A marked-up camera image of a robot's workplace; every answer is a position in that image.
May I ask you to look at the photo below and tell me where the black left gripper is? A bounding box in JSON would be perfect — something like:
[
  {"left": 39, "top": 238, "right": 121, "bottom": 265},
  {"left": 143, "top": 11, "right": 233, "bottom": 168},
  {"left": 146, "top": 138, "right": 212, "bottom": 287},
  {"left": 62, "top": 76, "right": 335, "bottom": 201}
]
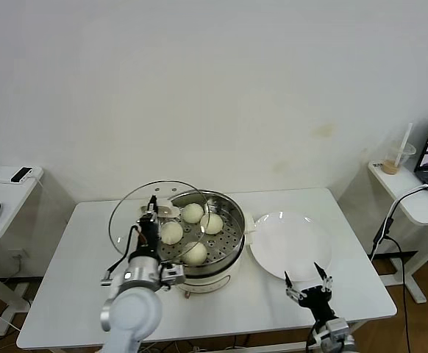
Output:
[{"left": 136, "top": 196, "right": 163, "bottom": 257}]

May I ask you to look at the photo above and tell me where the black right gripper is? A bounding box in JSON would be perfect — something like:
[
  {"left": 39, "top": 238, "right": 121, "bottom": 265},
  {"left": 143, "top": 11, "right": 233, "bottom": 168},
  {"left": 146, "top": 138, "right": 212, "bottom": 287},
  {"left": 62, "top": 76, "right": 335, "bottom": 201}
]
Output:
[{"left": 283, "top": 261, "right": 336, "bottom": 321}]

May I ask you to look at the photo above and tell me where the white steamed baozi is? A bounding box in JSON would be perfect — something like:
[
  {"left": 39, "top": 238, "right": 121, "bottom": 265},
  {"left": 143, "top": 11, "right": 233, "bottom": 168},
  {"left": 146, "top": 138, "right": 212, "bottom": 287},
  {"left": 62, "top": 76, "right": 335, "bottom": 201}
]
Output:
[
  {"left": 160, "top": 221, "right": 184, "bottom": 246},
  {"left": 182, "top": 202, "right": 204, "bottom": 224},
  {"left": 199, "top": 213, "right": 224, "bottom": 235},
  {"left": 182, "top": 241, "right": 207, "bottom": 265}
]

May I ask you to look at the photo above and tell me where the glass lid cream handle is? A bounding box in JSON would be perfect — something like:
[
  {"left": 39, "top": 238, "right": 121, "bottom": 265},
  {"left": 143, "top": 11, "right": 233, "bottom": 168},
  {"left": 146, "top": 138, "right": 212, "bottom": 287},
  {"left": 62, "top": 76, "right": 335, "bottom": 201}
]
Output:
[{"left": 109, "top": 179, "right": 210, "bottom": 266}]

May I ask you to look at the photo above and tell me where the perforated steel steamer basket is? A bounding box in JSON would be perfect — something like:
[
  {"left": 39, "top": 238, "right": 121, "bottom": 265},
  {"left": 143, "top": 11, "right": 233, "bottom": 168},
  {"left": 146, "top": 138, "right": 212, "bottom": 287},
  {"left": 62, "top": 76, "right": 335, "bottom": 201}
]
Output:
[{"left": 148, "top": 189, "right": 247, "bottom": 277}]

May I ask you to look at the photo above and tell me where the white round plate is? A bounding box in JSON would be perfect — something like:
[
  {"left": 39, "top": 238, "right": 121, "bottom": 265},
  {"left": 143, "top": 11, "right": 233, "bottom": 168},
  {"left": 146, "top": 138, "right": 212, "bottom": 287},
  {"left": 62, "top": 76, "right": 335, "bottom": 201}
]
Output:
[{"left": 249, "top": 210, "right": 333, "bottom": 282}]

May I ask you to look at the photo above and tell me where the white electric cooker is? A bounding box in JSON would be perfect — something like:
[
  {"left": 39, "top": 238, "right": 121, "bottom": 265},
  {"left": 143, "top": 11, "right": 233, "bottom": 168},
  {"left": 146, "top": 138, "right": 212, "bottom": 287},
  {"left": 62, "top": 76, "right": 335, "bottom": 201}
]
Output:
[{"left": 140, "top": 212, "right": 256, "bottom": 299}]

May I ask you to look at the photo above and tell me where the black floor bar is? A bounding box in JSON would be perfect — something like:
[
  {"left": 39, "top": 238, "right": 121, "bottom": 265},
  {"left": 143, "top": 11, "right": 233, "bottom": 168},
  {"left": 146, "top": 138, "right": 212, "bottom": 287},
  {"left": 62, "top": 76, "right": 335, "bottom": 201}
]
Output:
[
  {"left": 370, "top": 251, "right": 419, "bottom": 260},
  {"left": 0, "top": 276, "right": 45, "bottom": 286}
]

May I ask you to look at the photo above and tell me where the white side table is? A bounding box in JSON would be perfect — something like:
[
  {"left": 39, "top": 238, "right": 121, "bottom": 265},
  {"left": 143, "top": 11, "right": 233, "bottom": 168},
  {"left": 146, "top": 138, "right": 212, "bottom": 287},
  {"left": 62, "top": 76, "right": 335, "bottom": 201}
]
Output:
[
  {"left": 367, "top": 160, "right": 428, "bottom": 304},
  {"left": 0, "top": 165, "right": 46, "bottom": 336}
]

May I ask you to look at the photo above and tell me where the black smartphone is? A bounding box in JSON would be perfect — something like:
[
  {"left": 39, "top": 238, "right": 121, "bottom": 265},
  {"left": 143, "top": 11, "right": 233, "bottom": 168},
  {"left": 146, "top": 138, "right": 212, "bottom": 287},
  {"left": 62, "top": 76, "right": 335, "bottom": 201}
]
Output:
[{"left": 10, "top": 167, "right": 34, "bottom": 184}]

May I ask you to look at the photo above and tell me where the clear plastic drink cup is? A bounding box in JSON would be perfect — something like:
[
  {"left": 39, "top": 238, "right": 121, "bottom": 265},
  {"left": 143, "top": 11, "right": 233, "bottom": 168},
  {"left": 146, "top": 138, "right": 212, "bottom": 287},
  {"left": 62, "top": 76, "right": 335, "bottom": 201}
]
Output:
[{"left": 379, "top": 141, "right": 416, "bottom": 176}]

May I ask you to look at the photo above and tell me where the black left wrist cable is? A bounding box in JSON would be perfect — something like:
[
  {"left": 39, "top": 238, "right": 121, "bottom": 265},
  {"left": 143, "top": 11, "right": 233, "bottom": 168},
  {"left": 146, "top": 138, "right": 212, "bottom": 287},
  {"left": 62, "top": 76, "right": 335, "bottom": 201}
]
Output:
[{"left": 101, "top": 224, "right": 142, "bottom": 287}]

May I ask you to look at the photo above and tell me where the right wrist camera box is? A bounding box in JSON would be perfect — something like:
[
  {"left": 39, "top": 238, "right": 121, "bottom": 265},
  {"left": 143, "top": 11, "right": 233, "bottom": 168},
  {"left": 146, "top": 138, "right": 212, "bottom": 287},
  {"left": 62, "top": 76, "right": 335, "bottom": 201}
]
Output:
[{"left": 324, "top": 318, "right": 350, "bottom": 336}]

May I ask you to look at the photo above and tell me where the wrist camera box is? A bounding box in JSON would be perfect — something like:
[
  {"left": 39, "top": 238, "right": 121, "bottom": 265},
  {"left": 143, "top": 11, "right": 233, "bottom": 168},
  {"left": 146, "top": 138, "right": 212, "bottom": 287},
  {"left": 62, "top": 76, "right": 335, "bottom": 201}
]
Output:
[
  {"left": 158, "top": 263, "right": 186, "bottom": 292},
  {"left": 324, "top": 318, "right": 350, "bottom": 336}
]

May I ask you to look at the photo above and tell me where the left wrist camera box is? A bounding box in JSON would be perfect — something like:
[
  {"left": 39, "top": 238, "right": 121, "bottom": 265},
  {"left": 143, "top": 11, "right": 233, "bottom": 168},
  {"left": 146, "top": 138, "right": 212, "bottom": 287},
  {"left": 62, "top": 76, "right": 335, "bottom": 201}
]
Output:
[{"left": 158, "top": 263, "right": 186, "bottom": 292}]

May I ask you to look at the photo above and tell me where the white table frame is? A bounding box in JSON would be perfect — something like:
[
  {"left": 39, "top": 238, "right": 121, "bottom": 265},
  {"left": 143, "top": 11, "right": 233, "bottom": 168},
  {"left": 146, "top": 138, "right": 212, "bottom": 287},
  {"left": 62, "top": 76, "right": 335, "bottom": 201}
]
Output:
[{"left": 103, "top": 318, "right": 369, "bottom": 353}]

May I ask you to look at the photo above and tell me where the black laptop charger cable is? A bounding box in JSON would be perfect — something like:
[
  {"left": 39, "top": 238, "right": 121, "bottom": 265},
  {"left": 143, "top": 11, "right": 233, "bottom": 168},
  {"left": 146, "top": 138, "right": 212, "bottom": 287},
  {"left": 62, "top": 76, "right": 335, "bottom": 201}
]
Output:
[{"left": 368, "top": 183, "right": 428, "bottom": 353}]

